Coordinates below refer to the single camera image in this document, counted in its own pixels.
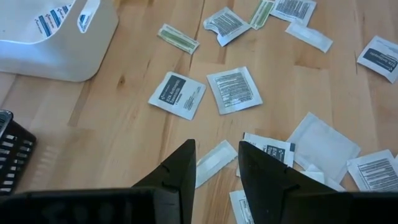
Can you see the white gauze pad packet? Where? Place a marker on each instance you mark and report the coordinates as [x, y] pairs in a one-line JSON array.
[[323, 144]]

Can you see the BZK towelette packet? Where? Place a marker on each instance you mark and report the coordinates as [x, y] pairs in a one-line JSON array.
[[177, 95], [273, 149], [379, 59]]

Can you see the white narrow bandage packet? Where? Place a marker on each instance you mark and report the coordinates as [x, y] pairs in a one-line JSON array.
[[214, 163], [309, 37]]

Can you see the green striped bandage packet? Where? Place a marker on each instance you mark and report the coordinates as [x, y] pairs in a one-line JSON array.
[[178, 39], [261, 14]]

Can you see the black plastic basket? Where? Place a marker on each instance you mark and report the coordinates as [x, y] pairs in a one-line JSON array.
[[15, 155]]

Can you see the blue striped bandage packet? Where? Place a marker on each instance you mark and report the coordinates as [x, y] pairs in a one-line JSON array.
[[53, 20]]

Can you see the folded plain white packet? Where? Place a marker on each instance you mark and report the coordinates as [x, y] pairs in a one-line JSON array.
[[317, 175]]

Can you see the white plastic bin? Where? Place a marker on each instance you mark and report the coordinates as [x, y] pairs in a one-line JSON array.
[[62, 56]]

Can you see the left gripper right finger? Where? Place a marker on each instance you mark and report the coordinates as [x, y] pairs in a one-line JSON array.
[[311, 207]]

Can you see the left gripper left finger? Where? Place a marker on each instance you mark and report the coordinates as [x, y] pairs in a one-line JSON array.
[[93, 207]]

